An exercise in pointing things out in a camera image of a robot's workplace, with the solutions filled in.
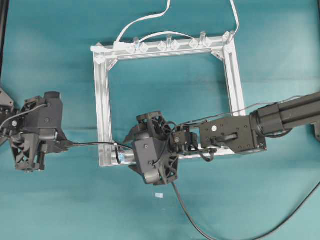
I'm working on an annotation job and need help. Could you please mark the aluminium extrusion frame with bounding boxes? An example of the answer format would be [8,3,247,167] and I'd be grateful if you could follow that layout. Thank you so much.
[90,31,246,168]

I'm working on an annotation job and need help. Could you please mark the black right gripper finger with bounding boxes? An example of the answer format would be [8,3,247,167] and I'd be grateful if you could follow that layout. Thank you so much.
[128,164,140,174]
[124,125,138,144]

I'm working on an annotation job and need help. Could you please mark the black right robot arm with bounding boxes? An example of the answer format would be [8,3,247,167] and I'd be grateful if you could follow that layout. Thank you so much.
[125,93,320,186]

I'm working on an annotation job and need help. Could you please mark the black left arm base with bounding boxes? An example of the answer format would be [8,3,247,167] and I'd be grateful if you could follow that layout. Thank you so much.
[0,88,15,114]

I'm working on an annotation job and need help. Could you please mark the white flat cable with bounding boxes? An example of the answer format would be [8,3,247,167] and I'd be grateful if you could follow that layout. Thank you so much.
[113,0,240,48]

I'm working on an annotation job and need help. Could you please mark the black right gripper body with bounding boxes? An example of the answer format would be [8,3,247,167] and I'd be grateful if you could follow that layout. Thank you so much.
[127,111,179,186]

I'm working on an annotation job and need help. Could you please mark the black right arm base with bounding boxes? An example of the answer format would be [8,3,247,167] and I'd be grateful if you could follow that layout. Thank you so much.
[311,121,320,142]

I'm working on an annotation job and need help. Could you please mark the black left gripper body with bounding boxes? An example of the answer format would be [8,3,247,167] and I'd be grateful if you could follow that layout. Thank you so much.
[9,91,68,172]

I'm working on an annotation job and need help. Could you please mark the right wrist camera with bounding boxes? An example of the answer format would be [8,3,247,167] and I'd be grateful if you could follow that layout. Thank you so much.
[132,137,165,185]

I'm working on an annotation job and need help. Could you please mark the thin black camera cable right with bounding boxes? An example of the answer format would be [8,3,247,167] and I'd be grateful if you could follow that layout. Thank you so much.
[152,94,320,166]

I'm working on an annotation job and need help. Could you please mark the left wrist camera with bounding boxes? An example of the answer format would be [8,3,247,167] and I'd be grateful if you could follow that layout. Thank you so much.
[23,91,63,141]

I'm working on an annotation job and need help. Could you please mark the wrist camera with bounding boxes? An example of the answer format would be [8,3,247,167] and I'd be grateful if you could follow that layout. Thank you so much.
[23,91,63,141]
[132,137,165,185]

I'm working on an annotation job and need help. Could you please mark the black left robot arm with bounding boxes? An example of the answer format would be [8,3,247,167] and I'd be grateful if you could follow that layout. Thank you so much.
[0,91,72,172]

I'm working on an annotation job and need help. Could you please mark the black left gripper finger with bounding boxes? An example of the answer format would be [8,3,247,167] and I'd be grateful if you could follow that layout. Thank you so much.
[56,129,69,145]
[46,143,68,153]

